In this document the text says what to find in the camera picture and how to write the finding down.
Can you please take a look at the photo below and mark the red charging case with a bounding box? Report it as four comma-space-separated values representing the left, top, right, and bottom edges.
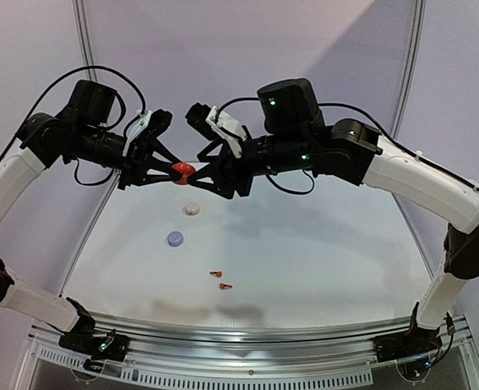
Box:
171, 162, 196, 185

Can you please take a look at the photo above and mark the purple charging case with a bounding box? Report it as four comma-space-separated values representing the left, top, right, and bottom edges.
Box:
166, 231, 184, 248

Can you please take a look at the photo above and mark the red earbud front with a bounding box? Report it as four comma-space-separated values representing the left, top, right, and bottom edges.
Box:
219, 284, 233, 291

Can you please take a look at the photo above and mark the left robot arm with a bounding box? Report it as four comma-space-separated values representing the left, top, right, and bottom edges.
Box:
0, 80, 181, 353

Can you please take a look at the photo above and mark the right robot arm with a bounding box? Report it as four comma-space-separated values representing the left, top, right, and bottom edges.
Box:
186, 78, 479, 354

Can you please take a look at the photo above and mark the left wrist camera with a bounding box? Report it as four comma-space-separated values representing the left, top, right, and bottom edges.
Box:
124, 109, 173, 145

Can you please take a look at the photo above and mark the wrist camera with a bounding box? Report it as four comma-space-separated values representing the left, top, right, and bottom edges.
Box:
185, 102, 248, 158
124, 109, 173, 145

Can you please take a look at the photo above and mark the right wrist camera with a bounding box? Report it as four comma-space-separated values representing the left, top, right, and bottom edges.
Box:
185, 102, 248, 158

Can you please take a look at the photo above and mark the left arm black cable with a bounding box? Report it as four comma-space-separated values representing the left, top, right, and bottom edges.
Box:
0, 66, 147, 192

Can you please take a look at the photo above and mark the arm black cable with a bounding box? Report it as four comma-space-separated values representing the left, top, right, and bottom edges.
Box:
0, 66, 147, 192
217, 96, 479, 261

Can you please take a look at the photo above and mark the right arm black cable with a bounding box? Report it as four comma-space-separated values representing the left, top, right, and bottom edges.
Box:
217, 96, 479, 261

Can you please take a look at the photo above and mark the left aluminium corner post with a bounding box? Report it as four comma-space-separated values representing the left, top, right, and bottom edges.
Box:
71, 0, 123, 212

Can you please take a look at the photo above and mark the aluminium corner post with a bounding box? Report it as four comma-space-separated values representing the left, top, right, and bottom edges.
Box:
389, 0, 426, 139
71, 0, 123, 212

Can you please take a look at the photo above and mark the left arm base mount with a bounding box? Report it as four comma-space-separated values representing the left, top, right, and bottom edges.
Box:
58, 329, 131, 362

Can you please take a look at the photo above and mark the aluminium front rail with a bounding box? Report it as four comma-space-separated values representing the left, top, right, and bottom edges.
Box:
16, 314, 479, 389

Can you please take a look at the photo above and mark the right aluminium corner post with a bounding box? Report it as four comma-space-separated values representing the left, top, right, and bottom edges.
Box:
389, 0, 426, 139

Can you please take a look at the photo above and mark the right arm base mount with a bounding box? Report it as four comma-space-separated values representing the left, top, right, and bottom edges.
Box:
373, 328, 442, 362

